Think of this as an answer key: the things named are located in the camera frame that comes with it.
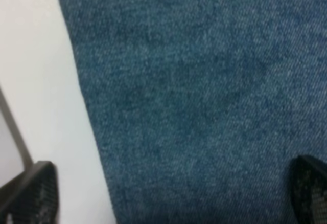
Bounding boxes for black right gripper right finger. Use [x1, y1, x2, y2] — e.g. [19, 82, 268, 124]
[290, 155, 326, 223]

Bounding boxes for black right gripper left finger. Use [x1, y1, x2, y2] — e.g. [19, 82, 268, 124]
[1, 161, 59, 223]

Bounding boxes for children's blue denim shorts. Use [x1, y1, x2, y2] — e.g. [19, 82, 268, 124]
[59, 0, 326, 223]

